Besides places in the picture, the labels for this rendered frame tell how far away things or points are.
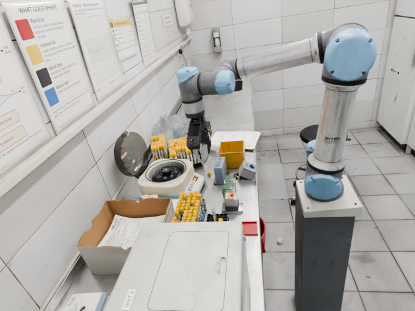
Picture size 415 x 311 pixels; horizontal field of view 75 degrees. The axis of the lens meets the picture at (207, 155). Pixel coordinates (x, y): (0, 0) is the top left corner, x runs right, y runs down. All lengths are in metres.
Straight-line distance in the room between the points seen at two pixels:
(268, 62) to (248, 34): 2.37
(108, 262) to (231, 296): 0.58
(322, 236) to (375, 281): 0.92
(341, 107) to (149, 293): 0.68
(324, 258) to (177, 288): 0.89
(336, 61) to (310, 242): 0.78
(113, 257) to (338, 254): 0.93
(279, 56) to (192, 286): 0.72
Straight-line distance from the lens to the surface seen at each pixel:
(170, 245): 0.70
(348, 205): 1.18
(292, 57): 0.96
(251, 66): 0.98
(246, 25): 3.32
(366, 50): 0.80
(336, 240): 1.31
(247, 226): 1.12
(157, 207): 1.14
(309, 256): 1.37
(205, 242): 0.68
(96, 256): 1.07
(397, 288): 2.16
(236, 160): 1.43
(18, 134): 0.97
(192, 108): 0.96
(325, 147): 0.92
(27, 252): 1.01
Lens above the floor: 1.67
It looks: 29 degrees down
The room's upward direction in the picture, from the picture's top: 10 degrees counter-clockwise
